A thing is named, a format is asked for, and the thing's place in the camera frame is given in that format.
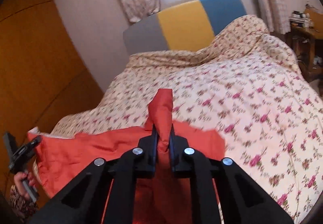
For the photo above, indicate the clutter on side table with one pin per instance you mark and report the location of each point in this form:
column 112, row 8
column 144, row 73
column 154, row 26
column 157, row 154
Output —
column 299, row 19

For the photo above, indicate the wooden side table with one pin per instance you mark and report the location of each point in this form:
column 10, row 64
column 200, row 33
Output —
column 307, row 45

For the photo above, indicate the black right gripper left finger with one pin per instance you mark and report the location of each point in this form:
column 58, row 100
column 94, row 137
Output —
column 104, row 191

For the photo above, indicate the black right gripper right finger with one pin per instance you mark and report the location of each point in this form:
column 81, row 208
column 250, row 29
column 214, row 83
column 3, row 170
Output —
column 221, row 191

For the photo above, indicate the grey yellow blue headboard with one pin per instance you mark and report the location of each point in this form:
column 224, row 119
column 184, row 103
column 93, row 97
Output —
column 189, row 26

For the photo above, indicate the small-floral beige bedsheet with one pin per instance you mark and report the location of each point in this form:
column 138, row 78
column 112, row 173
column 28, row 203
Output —
column 244, row 36

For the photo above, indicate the floral rose quilt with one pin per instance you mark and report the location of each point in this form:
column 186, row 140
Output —
column 269, row 116

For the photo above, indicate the orange puffer jacket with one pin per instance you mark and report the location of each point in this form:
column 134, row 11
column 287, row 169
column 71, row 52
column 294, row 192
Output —
column 163, row 199

